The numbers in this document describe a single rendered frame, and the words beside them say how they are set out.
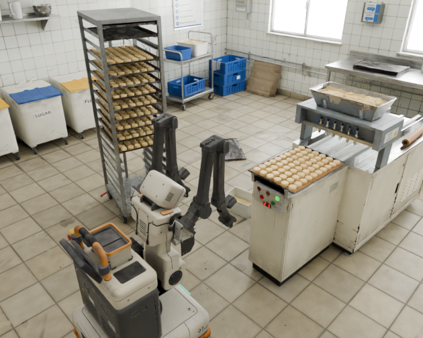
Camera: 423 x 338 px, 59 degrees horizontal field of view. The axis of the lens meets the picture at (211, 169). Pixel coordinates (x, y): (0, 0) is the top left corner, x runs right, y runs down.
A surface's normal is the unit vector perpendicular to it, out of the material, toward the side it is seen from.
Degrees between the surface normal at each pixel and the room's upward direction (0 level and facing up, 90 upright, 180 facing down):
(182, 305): 0
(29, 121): 94
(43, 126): 92
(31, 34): 90
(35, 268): 0
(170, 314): 0
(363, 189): 90
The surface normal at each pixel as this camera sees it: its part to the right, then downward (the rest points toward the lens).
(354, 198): -0.75, 0.33
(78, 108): 0.64, 0.40
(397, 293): 0.00, -0.87
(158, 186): -0.55, -0.35
